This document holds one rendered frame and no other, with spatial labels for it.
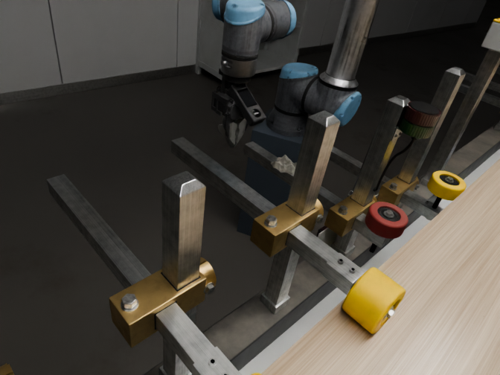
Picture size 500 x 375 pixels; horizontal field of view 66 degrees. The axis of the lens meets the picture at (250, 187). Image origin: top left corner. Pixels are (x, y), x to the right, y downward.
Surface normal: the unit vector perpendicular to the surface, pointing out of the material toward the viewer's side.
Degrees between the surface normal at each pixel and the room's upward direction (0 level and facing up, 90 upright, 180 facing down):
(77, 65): 90
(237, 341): 0
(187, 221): 90
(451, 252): 0
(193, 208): 90
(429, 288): 0
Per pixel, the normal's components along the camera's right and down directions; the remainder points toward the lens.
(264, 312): 0.13, -0.79
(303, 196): -0.72, 0.34
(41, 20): 0.64, 0.53
